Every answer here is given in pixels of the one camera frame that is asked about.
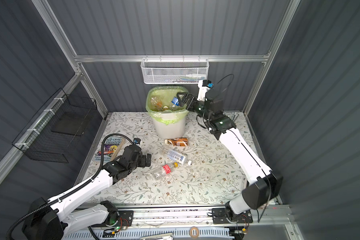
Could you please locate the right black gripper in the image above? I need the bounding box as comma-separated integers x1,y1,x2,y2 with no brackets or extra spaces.
177,92,211,124

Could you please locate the green bin liner bag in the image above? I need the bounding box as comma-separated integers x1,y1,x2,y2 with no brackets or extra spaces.
146,85,189,125

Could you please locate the blue label bottle blue cap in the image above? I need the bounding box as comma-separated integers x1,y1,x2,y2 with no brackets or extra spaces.
171,97,180,108

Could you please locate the blue white label bottle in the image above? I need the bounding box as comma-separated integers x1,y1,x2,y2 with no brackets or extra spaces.
162,147,193,166

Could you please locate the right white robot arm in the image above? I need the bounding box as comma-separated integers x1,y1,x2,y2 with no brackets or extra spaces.
176,90,283,221

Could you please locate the white trash bin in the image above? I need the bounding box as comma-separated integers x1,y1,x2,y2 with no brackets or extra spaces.
151,113,187,139

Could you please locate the pink label bottle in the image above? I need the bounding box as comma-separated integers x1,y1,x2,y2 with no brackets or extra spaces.
152,162,179,180

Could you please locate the black wire side basket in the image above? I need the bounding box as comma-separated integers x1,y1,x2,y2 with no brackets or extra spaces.
12,91,98,164

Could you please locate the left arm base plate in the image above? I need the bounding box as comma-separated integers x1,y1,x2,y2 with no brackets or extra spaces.
95,211,135,228

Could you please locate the colourful paperback book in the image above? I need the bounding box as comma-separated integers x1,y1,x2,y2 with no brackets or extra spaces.
104,136,126,163

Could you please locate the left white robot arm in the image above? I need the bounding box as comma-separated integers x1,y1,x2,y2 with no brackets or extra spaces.
5,144,152,240

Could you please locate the tape roll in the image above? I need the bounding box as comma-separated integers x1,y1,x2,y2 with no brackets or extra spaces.
189,227,200,239

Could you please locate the brown label bottle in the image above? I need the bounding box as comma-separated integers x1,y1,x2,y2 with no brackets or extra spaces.
165,138,189,147

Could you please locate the orange label bottle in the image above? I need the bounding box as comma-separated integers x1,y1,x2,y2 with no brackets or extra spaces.
151,96,163,112

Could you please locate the white wire wall basket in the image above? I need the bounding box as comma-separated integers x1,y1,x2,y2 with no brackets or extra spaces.
141,59,210,85

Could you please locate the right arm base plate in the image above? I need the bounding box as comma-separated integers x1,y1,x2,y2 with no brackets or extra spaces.
207,208,253,225

